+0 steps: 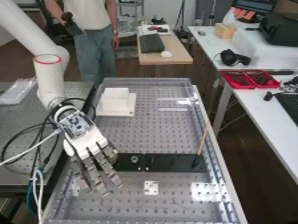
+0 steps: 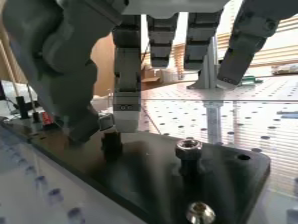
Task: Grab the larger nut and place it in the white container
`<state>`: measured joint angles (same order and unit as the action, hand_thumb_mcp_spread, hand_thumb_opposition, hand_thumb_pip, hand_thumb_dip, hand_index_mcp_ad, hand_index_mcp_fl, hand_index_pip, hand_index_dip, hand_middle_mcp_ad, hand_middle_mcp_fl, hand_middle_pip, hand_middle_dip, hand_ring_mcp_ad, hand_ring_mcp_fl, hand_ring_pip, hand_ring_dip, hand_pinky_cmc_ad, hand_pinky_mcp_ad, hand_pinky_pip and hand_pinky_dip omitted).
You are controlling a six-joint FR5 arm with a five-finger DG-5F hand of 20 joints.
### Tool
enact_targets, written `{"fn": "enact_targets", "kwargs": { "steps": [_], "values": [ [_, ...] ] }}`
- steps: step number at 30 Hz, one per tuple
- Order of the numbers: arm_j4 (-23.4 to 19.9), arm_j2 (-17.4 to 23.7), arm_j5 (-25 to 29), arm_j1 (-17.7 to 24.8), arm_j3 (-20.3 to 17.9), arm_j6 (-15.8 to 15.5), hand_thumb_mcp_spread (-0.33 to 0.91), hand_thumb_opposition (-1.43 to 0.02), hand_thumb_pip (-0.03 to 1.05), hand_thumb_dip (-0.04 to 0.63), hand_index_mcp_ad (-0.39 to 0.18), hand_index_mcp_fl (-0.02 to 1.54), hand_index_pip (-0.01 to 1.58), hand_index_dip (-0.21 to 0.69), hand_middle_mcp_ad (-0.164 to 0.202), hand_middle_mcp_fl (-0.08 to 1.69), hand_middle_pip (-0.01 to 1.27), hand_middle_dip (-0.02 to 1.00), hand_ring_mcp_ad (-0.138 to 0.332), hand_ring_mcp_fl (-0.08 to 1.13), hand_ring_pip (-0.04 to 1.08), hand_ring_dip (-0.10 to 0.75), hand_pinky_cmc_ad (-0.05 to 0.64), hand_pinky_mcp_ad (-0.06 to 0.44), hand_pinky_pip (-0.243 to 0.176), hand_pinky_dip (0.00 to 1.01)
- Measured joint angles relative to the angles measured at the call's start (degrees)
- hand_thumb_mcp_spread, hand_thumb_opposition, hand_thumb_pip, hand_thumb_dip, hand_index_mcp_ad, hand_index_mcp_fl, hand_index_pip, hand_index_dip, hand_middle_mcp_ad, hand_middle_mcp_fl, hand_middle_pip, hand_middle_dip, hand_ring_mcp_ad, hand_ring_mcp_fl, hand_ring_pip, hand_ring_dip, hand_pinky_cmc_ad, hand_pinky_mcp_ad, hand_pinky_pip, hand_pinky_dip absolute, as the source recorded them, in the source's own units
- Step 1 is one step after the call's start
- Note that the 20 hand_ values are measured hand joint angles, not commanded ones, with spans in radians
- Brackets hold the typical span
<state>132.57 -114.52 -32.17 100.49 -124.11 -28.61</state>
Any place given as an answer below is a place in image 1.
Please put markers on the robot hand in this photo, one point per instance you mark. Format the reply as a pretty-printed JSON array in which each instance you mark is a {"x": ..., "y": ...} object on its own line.
[{"x": 86, "y": 140}]

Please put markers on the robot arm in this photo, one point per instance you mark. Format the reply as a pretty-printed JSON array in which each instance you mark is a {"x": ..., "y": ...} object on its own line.
[{"x": 48, "y": 78}]

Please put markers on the small white box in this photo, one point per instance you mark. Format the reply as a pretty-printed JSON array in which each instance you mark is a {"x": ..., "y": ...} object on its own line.
[{"x": 115, "y": 100}]

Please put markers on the black plate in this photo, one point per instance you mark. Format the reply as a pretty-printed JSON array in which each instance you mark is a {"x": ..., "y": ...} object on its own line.
[{"x": 167, "y": 163}]

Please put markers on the small white square plate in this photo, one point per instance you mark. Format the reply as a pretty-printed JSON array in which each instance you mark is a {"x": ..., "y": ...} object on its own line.
[{"x": 150, "y": 187}]

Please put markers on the clear box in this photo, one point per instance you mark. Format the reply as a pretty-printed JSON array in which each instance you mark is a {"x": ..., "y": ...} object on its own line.
[{"x": 177, "y": 133}]

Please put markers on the thin stick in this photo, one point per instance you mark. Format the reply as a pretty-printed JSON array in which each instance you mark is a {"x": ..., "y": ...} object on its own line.
[{"x": 202, "y": 141}]

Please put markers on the person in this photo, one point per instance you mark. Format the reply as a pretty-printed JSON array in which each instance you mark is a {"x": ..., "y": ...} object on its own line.
[{"x": 93, "y": 40}]

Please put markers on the white computer mouse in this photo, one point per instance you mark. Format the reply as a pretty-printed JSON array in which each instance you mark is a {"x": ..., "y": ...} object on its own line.
[{"x": 166, "y": 54}]

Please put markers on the dark grey keyboard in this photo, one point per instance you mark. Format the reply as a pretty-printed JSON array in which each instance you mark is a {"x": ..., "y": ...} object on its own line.
[{"x": 151, "y": 43}]

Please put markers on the wooden desk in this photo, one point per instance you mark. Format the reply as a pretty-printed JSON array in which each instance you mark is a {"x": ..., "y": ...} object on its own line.
[{"x": 177, "y": 50}]

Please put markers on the red tray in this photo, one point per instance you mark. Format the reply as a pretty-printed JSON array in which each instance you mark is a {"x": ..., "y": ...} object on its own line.
[
  {"x": 264, "y": 78},
  {"x": 238, "y": 80}
]

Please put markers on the white desk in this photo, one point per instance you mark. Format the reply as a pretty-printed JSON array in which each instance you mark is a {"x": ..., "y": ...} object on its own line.
[
  {"x": 266, "y": 126},
  {"x": 260, "y": 58}
]

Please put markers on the black headphones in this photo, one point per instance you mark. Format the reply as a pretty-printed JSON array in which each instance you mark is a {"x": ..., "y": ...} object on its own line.
[{"x": 230, "y": 57}]

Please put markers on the small black device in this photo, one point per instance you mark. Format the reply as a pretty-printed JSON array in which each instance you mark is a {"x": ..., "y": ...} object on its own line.
[{"x": 267, "y": 96}]

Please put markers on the small cardboard box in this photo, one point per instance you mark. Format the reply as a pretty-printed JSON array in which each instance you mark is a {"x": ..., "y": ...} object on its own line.
[{"x": 223, "y": 31}]

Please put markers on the black case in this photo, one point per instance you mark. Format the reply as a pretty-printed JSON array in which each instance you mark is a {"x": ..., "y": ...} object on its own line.
[{"x": 279, "y": 30}]

